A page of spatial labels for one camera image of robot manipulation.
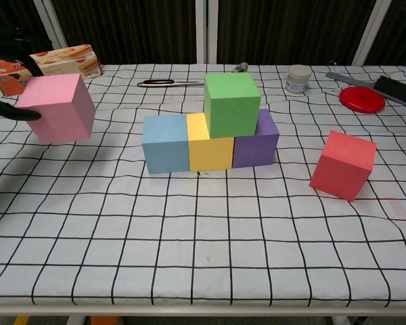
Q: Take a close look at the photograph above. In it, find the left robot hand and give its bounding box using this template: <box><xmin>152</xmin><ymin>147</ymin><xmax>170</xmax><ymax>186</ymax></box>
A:
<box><xmin>0</xmin><ymin>28</ymin><xmax>51</xmax><ymax>121</ymax></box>

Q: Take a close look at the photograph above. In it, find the pink foam cube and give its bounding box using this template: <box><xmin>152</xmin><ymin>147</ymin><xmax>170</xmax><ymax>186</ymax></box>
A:
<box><xmin>18</xmin><ymin>73</ymin><xmax>96</xmax><ymax>144</ymax></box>

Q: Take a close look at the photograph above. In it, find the blue foam cube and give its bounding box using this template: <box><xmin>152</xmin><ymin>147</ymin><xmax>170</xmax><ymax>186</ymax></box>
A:
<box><xmin>141</xmin><ymin>114</ymin><xmax>190</xmax><ymax>175</ymax></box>

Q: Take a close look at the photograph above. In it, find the green foam cube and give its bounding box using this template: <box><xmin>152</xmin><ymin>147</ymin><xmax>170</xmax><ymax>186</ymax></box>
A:
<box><xmin>203</xmin><ymin>72</ymin><xmax>262</xmax><ymax>139</ymax></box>

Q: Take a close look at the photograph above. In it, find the purple foam cube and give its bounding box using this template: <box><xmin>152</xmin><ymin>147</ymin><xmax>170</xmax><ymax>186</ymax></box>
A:
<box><xmin>232</xmin><ymin>108</ymin><xmax>280</xmax><ymax>169</ymax></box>

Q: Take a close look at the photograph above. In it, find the yellow foam cube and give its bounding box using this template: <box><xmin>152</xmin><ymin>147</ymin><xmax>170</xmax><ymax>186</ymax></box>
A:
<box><xmin>186</xmin><ymin>112</ymin><xmax>235</xmax><ymax>173</ymax></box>

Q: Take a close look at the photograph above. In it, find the red foam cube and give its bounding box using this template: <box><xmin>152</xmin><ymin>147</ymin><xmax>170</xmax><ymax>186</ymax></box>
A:
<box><xmin>309</xmin><ymin>130</ymin><xmax>378</xmax><ymax>202</ymax></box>

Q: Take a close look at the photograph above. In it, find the orange biscuit box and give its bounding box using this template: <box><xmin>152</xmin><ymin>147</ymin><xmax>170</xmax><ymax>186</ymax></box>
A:
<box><xmin>0</xmin><ymin>43</ymin><xmax>104</xmax><ymax>97</ymax></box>

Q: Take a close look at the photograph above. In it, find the steel ladle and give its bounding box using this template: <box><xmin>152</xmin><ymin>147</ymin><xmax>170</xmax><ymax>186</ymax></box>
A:
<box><xmin>137</xmin><ymin>62</ymin><xmax>250</xmax><ymax>88</ymax></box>

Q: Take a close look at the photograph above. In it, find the white black-grid tablecloth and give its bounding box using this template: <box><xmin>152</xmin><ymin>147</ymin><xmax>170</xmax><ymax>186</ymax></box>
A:
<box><xmin>0</xmin><ymin>62</ymin><xmax>406</xmax><ymax>309</ymax></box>

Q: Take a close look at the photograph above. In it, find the orange object under table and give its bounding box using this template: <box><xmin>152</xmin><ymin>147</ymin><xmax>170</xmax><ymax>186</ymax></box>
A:
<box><xmin>90</xmin><ymin>316</ymin><xmax>121</xmax><ymax>325</ymax></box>

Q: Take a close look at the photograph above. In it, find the small white jar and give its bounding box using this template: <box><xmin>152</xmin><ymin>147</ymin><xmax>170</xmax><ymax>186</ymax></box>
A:
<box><xmin>285</xmin><ymin>64</ymin><xmax>312</xmax><ymax>95</ymax></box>

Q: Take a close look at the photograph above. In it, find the red round plastic lid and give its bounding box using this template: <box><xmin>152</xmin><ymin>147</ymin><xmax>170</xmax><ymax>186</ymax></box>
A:
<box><xmin>338</xmin><ymin>86</ymin><xmax>387</xmax><ymax>114</ymax></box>

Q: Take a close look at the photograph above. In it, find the grey brush with black bristles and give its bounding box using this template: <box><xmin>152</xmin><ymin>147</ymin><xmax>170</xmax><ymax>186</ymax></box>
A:
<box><xmin>325</xmin><ymin>70</ymin><xmax>406</xmax><ymax>108</ymax></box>

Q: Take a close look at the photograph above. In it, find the grey table edge rail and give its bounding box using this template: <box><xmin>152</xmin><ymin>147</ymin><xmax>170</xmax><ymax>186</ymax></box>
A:
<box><xmin>0</xmin><ymin>302</ymin><xmax>406</xmax><ymax>318</ymax></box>

